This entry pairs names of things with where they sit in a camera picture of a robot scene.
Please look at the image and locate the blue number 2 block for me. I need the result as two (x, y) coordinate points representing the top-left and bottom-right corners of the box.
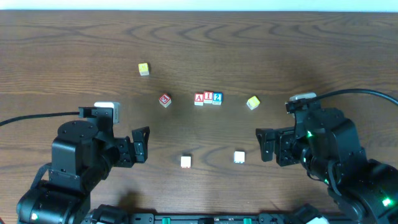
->
(212, 92), (223, 105)

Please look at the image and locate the red letter A block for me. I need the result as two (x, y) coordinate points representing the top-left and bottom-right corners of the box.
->
(194, 93), (204, 106)

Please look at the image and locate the red letter I block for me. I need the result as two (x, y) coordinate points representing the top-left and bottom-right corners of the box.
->
(203, 91), (214, 104)

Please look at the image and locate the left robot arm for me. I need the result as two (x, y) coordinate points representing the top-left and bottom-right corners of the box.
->
(16, 107), (150, 224)

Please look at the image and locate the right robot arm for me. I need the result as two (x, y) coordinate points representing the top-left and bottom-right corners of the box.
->
(256, 108), (397, 223)

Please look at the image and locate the plain white block right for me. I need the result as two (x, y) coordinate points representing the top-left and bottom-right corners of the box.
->
(233, 151), (246, 164)

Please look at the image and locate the plain white block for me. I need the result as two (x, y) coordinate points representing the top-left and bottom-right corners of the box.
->
(180, 156), (192, 169)
(233, 151), (246, 164)

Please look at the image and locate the yellow top block right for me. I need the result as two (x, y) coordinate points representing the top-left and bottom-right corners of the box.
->
(246, 96), (261, 110)

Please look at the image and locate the yellow block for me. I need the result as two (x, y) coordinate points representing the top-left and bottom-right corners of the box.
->
(246, 96), (261, 110)
(138, 63), (150, 76)

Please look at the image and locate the red letter E block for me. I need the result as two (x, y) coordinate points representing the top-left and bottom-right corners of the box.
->
(159, 93), (172, 108)

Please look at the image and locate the plain white block left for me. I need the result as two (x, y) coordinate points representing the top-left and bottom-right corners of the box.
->
(180, 156), (192, 169)

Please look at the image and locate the yellow top block far left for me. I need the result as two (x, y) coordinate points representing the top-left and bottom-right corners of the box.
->
(138, 63), (150, 76)

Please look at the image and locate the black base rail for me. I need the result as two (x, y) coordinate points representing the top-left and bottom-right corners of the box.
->
(90, 203), (352, 224)

